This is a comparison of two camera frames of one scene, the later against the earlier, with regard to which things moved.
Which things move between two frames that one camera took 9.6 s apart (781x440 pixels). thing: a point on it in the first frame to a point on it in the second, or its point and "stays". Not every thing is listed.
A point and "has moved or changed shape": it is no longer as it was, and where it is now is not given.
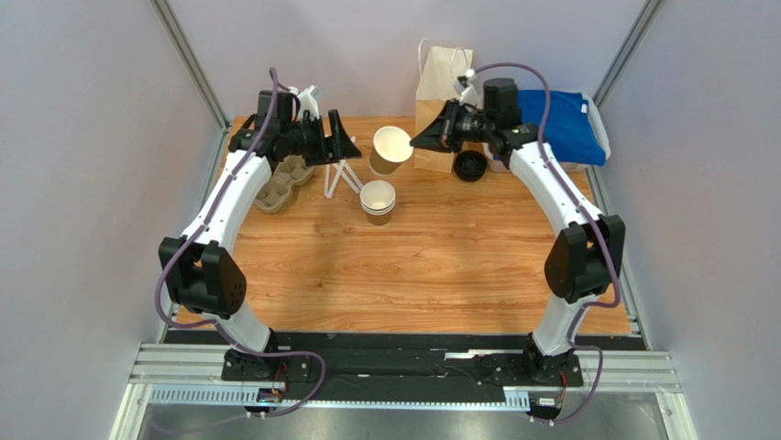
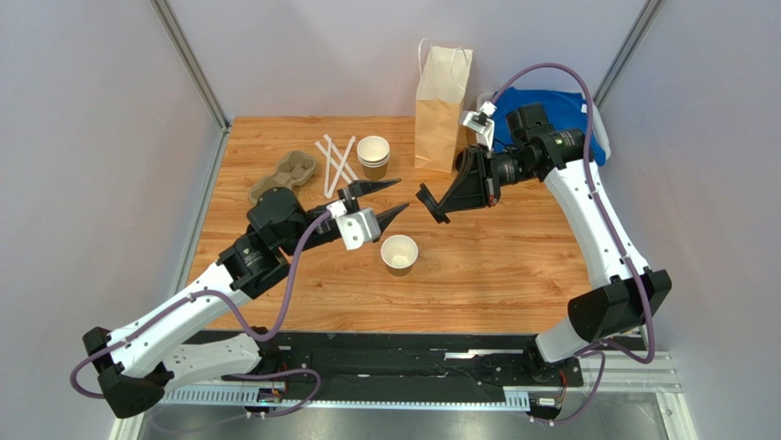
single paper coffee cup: x=390 y=148 to x=399 y=253
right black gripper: x=453 y=123 to x=478 y=180
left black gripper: x=331 y=149 to x=361 y=188
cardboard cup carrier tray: x=276 y=192 stays
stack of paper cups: x=378 y=199 has moved or changed shape
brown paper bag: x=437 y=71 stays
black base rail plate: x=408 y=357 stays
